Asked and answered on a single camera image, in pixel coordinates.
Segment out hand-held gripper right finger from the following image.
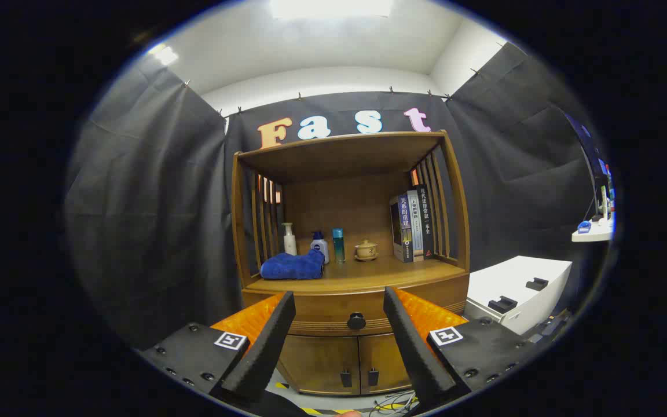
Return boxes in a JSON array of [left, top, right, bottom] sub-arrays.
[[383, 286, 543, 409]]

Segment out black backdrop cloth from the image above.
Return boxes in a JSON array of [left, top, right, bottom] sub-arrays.
[[64, 42, 600, 348]]

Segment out white bottle with blue cap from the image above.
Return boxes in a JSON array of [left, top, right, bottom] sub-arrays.
[[310, 231, 330, 265]]

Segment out floor cables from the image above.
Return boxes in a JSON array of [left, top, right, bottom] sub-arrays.
[[368, 393, 418, 415]]

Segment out white storage box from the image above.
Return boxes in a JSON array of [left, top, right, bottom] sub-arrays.
[[464, 255, 573, 336]]

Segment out ceiling light panel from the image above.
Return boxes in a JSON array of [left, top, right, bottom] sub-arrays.
[[148, 43, 179, 65], [269, 0, 395, 19]]

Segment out book with blue spine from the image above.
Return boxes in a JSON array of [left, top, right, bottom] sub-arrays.
[[390, 194, 421, 263]]

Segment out black floor device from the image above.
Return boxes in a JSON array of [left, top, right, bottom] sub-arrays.
[[527, 310, 571, 345]]

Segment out wooden cabinet door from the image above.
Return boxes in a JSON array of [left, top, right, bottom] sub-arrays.
[[278, 335, 361, 396], [358, 333, 412, 394]]

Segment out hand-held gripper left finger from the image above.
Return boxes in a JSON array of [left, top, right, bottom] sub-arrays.
[[137, 291, 297, 406]]

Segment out wooden drawer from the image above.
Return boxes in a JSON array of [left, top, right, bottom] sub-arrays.
[[243, 273, 470, 338]]

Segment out beige lidded teacup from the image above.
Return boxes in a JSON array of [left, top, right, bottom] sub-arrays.
[[354, 239, 379, 262]]

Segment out dark monitor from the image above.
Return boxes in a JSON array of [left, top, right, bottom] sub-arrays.
[[564, 113, 611, 192]]

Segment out blue towel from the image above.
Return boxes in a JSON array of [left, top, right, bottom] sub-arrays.
[[260, 249, 326, 281]]

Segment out book with pale spine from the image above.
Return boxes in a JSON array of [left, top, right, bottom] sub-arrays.
[[408, 190, 425, 261]]

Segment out book with black spine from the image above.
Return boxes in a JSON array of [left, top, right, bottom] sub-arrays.
[[416, 184, 435, 259]]

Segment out wooden cabinet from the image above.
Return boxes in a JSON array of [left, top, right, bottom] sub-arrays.
[[230, 130, 472, 397]]

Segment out wooden countertop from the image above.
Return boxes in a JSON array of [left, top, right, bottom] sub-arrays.
[[247, 255, 467, 295]]

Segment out white wall shelf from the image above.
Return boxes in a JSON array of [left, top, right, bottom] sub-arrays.
[[571, 217, 615, 243]]

